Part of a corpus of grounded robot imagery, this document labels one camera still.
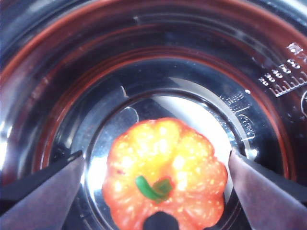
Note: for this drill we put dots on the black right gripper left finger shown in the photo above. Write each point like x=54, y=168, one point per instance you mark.
x=36, y=203

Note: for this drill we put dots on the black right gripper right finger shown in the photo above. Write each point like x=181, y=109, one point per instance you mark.
x=271, y=203

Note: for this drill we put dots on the orange toy pumpkin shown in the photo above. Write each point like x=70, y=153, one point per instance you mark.
x=168, y=148

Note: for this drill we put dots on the grey-green electric steamer pot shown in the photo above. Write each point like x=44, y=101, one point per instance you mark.
x=153, y=60

